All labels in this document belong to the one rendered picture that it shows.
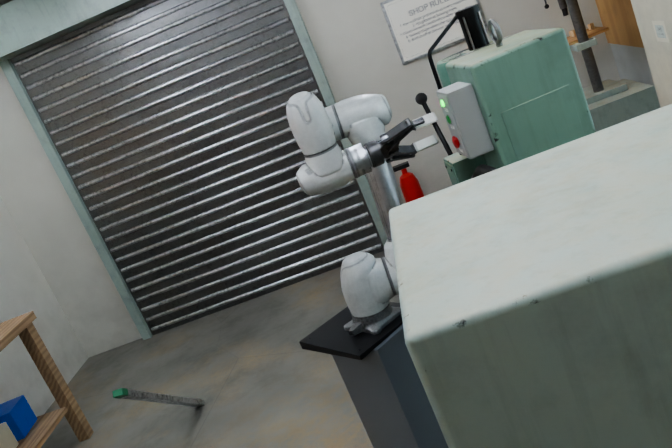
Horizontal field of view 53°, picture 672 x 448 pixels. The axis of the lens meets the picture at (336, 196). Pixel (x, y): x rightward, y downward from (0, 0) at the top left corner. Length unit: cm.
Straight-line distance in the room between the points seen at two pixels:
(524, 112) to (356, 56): 345
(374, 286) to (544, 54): 127
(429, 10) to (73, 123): 270
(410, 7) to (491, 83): 342
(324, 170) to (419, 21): 311
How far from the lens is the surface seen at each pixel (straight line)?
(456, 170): 165
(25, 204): 572
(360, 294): 253
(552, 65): 155
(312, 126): 186
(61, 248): 572
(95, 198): 545
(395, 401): 261
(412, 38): 490
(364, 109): 242
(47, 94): 540
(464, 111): 152
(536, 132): 155
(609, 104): 421
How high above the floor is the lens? 171
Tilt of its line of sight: 13 degrees down
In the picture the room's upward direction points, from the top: 23 degrees counter-clockwise
